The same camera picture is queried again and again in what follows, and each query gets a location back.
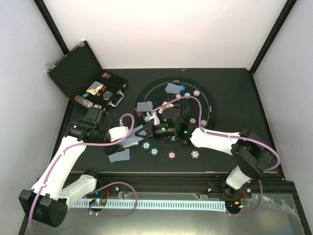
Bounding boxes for triangular all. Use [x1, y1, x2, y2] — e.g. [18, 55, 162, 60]
[134, 108, 144, 118]

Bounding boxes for single green poker chip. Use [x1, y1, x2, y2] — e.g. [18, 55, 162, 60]
[142, 142, 151, 149]

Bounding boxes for blue patterned card deck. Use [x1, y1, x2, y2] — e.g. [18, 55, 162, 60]
[119, 133, 143, 148]

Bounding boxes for face up card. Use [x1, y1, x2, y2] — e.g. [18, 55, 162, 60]
[158, 102, 174, 114]

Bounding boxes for brown poker chip stack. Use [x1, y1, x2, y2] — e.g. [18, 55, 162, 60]
[168, 151, 176, 159]

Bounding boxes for chips row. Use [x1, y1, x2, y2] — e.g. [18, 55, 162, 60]
[74, 95, 93, 108]

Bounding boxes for blue round button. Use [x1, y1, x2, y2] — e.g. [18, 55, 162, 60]
[180, 84, 186, 92]

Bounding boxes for blue white poker chip stack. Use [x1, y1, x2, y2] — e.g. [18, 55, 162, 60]
[191, 151, 200, 159]

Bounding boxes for blue white chip mat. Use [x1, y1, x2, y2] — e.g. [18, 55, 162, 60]
[193, 90, 201, 96]
[200, 119, 207, 127]

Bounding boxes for blue white chip mat top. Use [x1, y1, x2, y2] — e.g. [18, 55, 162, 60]
[193, 90, 201, 96]

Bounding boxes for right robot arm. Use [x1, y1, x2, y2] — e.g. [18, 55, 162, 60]
[135, 108, 273, 198]

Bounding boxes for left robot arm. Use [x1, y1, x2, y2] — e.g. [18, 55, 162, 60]
[19, 107, 134, 230]

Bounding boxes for round black poker mat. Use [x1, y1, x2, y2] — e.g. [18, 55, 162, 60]
[135, 76, 218, 146]

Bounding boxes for two blue white chips in case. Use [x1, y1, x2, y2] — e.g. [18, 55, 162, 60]
[94, 104, 102, 109]

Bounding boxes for silver dealer button in case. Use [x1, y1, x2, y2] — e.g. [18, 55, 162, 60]
[103, 91, 113, 100]

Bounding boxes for red dice in case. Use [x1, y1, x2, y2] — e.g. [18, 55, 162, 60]
[97, 86, 107, 97]

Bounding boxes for card deck in case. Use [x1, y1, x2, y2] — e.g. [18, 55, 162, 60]
[86, 81, 104, 95]

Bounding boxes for purple chips in case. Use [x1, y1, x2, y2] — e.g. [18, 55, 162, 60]
[101, 72, 112, 79]

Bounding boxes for black poker case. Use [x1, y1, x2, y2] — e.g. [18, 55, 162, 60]
[46, 41, 128, 110]

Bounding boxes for black aluminium rail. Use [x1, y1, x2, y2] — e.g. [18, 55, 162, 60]
[98, 172, 227, 193]

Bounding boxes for white slotted cable duct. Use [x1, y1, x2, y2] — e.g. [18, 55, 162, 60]
[72, 198, 226, 212]

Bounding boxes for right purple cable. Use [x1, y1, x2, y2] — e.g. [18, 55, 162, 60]
[151, 95, 281, 218]

